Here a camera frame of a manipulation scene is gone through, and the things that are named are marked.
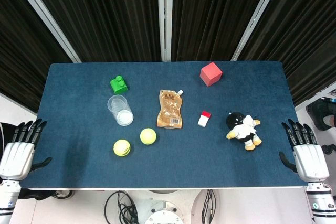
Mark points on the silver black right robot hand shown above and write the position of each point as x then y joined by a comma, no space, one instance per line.
311,159

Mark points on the small red white box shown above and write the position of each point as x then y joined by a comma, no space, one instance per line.
204,119

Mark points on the yellow tennis ball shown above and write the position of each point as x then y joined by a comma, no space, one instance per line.
122,148
148,136

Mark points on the black bag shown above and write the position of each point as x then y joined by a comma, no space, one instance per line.
321,113

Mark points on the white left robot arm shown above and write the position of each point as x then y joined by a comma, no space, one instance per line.
8,200

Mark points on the grey aluminium screen post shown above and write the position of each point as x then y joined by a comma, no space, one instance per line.
256,16
44,16
165,16

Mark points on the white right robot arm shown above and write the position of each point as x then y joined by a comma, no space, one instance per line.
321,203

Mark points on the white grey robot base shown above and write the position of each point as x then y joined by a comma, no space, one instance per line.
163,211

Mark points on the red cube block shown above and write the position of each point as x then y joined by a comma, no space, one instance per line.
210,74

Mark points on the blue table cloth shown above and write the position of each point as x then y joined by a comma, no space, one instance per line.
183,161

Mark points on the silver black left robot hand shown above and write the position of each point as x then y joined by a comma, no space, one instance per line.
17,155

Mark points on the brown spouted drink pouch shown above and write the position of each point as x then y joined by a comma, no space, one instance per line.
170,110

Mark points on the green toy building block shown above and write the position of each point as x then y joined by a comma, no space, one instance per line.
119,85

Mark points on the black white plush toy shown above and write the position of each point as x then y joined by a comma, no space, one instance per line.
242,129

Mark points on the black pleated curtain panel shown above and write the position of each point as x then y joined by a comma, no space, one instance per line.
18,51
304,37
210,14
105,16

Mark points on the transparent plastic cup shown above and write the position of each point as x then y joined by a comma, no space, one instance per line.
121,111

